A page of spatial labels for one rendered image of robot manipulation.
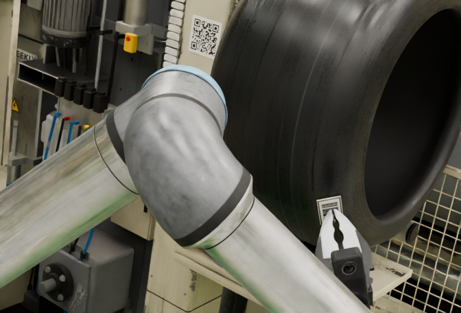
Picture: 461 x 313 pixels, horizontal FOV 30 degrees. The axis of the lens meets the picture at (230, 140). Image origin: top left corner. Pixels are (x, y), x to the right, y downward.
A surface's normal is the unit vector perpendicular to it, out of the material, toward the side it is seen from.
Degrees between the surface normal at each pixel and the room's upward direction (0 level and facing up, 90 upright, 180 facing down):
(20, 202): 65
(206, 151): 36
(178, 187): 73
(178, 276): 90
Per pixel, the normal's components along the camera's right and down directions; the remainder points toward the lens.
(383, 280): 0.15, -0.94
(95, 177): -0.18, 0.20
